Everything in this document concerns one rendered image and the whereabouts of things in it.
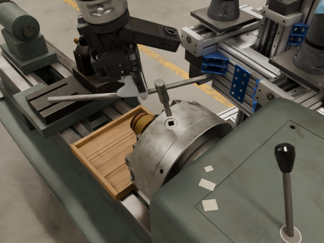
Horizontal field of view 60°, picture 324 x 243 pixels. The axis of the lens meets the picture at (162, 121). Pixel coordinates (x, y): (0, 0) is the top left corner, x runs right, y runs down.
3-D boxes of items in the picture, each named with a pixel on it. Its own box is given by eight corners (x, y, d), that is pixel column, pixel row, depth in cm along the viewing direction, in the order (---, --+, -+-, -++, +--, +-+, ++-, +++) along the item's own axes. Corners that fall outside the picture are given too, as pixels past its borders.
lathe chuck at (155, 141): (224, 152, 99) (224, 94, 74) (160, 218, 90) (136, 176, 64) (205, 138, 104) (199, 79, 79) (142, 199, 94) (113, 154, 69)
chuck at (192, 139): (232, 158, 97) (235, 100, 72) (168, 225, 88) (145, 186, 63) (224, 152, 99) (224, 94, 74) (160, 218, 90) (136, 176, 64)
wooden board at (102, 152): (188, 147, 114) (189, 141, 111) (116, 202, 96) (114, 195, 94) (141, 110, 129) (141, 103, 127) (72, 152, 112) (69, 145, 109)
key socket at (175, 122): (177, 123, 75) (176, 116, 73) (180, 133, 73) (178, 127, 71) (165, 126, 75) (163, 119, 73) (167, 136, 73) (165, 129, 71)
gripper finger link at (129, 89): (123, 103, 62) (110, 72, 55) (149, 97, 62) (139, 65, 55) (124, 114, 60) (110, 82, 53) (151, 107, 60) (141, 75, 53)
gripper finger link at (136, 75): (136, 82, 58) (124, 48, 52) (144, 80, 58) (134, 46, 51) (138, 98, 55) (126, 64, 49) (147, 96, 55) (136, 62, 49)
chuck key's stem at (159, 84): (172, 110, 69) (163, 76, 60) (174, 116, 68) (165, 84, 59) (164, 112, 69) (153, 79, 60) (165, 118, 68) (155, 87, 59)
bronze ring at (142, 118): (168, 118, 88) (148, 103, 93) (145, 132, 84) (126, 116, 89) (167, 138, 95) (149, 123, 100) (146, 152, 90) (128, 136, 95)
